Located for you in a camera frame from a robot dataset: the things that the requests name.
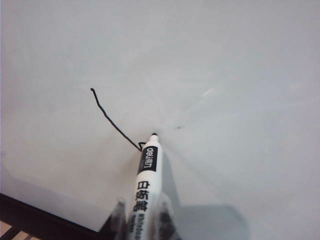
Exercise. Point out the white whiteboard marker pen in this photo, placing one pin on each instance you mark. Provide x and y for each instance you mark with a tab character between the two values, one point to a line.
147	180

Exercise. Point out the black ink marker line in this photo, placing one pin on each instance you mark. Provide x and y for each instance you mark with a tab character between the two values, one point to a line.
92	89

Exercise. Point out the white glossy whiteboard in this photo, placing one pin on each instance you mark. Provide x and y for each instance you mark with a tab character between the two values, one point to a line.
200	62

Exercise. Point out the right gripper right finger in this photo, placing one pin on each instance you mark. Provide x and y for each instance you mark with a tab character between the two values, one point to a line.
167	222

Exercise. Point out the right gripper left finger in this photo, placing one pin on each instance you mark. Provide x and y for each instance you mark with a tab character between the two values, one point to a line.
116	225

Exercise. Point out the black whiteboard frame rail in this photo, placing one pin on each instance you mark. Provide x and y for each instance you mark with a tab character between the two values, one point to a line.
37	220

